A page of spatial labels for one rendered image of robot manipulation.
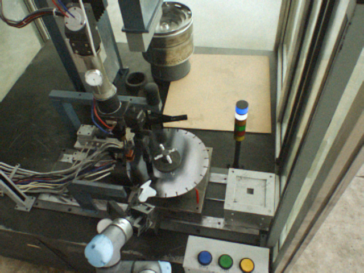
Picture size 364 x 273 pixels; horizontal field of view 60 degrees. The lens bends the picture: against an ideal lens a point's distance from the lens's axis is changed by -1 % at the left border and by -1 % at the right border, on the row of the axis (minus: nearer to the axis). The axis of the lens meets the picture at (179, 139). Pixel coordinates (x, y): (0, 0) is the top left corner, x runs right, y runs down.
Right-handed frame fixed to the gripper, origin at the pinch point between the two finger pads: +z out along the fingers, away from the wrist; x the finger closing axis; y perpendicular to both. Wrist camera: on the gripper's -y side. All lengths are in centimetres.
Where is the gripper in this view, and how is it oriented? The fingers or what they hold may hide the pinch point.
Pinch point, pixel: (147, 197)
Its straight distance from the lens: 120.8
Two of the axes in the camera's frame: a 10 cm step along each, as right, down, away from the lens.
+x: 1.5, -9.2, -3.5
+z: 3.7, -2.8, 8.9
